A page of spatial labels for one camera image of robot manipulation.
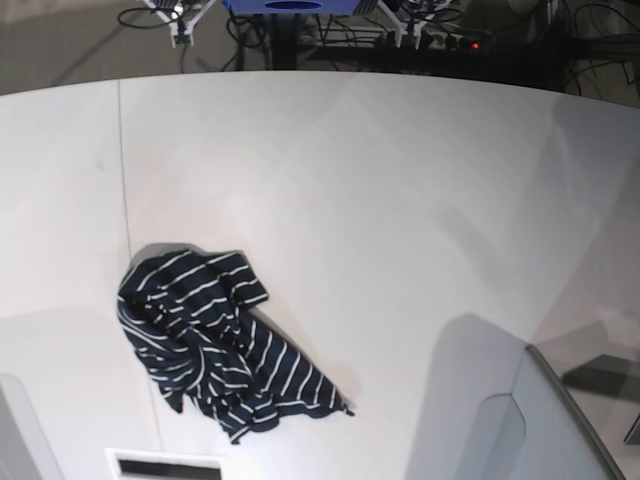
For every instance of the black power strip red light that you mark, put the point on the black power strip red light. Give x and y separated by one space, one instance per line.
465 41

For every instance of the black table leg post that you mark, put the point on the black table leg post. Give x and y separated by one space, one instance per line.
284 33

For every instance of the grey robot base cover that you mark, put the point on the grey robot base cover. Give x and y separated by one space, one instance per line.
25 451
493 408

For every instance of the blue box with oval hole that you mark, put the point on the blue box with oval hole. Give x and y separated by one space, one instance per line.
248 7

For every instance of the navy white striped t-shirt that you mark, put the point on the navy white striped t-shirt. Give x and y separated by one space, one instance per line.
189 318

